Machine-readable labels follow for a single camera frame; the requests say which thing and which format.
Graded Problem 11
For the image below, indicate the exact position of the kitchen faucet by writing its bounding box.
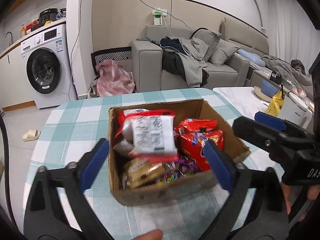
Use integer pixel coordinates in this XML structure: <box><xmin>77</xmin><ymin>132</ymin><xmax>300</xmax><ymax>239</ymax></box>
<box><xmin>5</xmin><ymin>31</ymin><xmax>13</xmax><ymax>46</ymax></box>

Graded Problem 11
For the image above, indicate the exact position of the pile of grey clothes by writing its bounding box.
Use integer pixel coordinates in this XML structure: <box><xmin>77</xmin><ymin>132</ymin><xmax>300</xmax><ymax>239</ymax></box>
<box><xmin>159</xmin><ymin>36</ymin><xmax>209</xmax><ymax>87</ymax></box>

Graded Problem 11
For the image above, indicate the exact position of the black patterned basket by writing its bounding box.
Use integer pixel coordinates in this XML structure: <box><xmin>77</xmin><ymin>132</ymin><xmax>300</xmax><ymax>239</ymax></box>
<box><xmin>91</xmin><ymin>47</ymin><xmax>132</xmax><ymax>70</ymax></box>

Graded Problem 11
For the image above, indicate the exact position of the person's left hand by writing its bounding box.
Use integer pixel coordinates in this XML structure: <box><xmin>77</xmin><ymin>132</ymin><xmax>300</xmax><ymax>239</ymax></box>
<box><xmin>132</xmin><ymin>229</ymin><xmax>163</xmax><ymax>240</ymax></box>

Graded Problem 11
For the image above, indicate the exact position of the grey cushion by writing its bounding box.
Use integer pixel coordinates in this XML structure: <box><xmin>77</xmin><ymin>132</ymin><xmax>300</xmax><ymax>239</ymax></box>
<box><xmin>209</xmin><ymin>40</ymin><xmax>240</xmax><ymax>67</ymax></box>

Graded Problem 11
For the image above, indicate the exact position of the light blue pillow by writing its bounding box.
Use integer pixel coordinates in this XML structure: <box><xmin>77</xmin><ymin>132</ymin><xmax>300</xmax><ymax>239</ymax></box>
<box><xmin>238</xmin><ymin>49</ymin><xmax>266</xmax><ymax>67</ymax></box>

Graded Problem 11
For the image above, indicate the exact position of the white wall socket panel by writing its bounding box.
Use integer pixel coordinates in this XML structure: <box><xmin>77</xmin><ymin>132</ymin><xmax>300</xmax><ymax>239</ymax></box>
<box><xmin>152</xmin><ymin>8</ymin><xmax>168</xmax><ymax>26</ymax></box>

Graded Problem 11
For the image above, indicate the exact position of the red snack packet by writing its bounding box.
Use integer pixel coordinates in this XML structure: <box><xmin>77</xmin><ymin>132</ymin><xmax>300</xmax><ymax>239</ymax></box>
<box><xmin>174</xmin><ymin>119</ymin><xmax>218</xmax><ymax>134</ymax></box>

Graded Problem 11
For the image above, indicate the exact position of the red white snack pack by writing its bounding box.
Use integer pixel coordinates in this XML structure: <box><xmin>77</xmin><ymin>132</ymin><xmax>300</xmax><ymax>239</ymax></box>
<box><xmin>112</xmin><ymin>108</ymin><xmax>178</xmax><ymax>163</ymax></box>

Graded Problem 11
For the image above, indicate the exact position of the brown SF cardboard box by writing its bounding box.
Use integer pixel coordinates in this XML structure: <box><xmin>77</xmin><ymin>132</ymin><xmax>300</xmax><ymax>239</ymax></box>
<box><xmin>108</xmin><ymin>99</ymin><xmax>250</xmax><ymax>206</ymax></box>

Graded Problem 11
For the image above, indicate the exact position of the purple candy bag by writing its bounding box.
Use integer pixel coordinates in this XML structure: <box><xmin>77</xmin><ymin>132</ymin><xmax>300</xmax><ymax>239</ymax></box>
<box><xmin>155</xmin><ymin>155</ymin><xmax>201</xmax><ymax>185</ymax></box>

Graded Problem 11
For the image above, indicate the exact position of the person's right hand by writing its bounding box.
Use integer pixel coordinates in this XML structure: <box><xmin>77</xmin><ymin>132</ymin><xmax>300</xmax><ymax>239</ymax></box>
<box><xmin>280</xmin><ymin>182</ymin><xmax>319</xmax><ymax>223</ymax></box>

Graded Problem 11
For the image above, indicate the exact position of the beige slipper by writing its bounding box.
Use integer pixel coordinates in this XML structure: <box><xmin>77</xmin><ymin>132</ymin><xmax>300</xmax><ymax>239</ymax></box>
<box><xmin>22</xmin><ymin>129</ymin><xmax>41</xmax><ymax>142</ymax></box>

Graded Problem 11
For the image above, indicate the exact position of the yellow plastic bag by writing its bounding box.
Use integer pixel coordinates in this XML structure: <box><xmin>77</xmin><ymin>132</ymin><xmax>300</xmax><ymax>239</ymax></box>
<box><xmin>266</xmin><ymin>90</ymin><xmax>285</xmax><ymax>117</ymax></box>

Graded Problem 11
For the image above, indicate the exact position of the grey sofa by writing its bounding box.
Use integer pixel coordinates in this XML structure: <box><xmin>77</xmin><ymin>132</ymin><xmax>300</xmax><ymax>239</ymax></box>
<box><xmin>131</xmin><ymin>18</ymin><xmax>269</xmax><ymax>92</ymax></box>

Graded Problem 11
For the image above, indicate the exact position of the white washing machine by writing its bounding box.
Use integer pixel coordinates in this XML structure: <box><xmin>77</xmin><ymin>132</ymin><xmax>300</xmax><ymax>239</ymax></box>
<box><xmin>20</xmin><ymin>22</ymin><xmax>78</xmax><ymax>109</ymax></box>

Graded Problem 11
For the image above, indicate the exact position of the cream bread pack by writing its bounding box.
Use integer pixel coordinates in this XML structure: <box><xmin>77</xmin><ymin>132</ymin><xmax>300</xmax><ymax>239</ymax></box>
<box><xmin>121</xmin><ymin>158</ymin><xmax>166</xmax><ymax>190</ymax></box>

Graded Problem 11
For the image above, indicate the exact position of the red cone snack bag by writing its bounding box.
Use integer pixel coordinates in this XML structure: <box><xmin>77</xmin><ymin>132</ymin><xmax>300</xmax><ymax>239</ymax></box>
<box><xmin>177</xmin><ymin>129</ymin><xmax>224</xmax><ymax>172</ymax></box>

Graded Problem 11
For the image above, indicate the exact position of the white marble side table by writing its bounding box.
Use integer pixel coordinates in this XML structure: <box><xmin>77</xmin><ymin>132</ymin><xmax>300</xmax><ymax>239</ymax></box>
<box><xmin>212</xmin><ymin>87</ymin><xmax>315</xmax><ymax>128</ymax></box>

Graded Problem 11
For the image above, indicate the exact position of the pink plaid cloth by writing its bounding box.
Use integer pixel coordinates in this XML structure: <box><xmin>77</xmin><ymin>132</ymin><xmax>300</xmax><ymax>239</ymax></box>
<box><xmin>95</xmin><ymin>60</ymin><xmax>136</xmax><ymax>97</ymax></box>

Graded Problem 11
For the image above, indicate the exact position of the white electric kettle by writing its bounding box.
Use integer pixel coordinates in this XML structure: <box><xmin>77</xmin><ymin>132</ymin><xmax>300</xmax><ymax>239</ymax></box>
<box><xmin>277</xmin><ymin>92</ymin><xmax>312</xmax><ymax>129</ymax></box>

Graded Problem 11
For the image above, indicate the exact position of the teal plaid tablecloth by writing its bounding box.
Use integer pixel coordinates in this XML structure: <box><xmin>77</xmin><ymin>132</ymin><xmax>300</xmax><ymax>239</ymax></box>
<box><xmin>24</xmin><ymin>88</ymin><xmax>241</xmax><ymax>239</ymax></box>

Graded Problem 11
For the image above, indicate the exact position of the black rice cooker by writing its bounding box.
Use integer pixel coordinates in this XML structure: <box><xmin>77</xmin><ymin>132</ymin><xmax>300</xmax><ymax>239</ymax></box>
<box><xmin>39</xmin><ymin>8</ymin><xmax>58</xmax><ymax>26</ymax></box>

